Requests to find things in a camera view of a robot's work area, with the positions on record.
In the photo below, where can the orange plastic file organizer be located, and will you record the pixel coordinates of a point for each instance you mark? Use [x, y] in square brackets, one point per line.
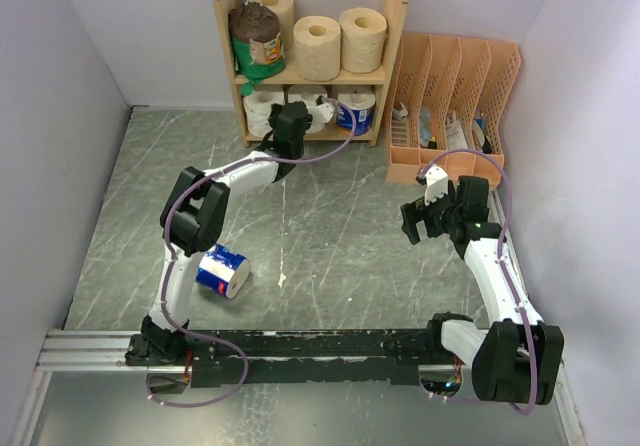
[448, 73]

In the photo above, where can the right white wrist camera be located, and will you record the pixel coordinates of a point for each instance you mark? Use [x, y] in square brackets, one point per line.
[435, 180]

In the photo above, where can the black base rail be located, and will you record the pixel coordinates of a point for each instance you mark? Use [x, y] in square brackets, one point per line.
[223, 357]

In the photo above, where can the dark items in organizer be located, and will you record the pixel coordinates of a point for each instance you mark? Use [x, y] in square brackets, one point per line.
[480, 137]

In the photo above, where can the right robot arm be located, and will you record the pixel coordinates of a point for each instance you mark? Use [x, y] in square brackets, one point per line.
[517, 359]

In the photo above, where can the aluminium extrusion rail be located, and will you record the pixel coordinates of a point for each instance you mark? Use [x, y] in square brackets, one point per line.
[87, 351]

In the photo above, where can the beige paper roll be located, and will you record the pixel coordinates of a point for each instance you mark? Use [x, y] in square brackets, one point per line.
[317, 48]
[284, 10]
[363, 34]

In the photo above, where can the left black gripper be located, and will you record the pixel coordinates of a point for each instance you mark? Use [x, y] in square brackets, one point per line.
[274, 119]

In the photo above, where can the blue roll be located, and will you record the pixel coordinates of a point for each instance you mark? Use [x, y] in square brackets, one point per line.
[364, 119]
[223, 271]

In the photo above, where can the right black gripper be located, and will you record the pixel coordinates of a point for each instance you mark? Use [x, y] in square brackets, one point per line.
[416, 211]

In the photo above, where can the blue item in organizer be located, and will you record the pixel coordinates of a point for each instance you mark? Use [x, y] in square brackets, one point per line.
[426, 138]

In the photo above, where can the white item in organizer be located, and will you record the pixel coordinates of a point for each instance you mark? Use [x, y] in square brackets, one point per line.
[400, 113]

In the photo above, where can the green brown paper roll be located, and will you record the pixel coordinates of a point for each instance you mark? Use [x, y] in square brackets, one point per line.
[256, 43]

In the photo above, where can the pink dotted roll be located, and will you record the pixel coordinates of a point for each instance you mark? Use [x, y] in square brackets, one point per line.
[258, 107]

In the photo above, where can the plain white roll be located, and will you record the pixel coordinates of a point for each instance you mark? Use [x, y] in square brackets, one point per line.
[356, 96]
[309, 95]

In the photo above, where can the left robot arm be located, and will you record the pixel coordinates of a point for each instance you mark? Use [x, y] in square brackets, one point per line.
[194, 215]

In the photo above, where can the papers in organizer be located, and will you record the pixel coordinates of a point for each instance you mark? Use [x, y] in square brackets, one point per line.
[454, 132]

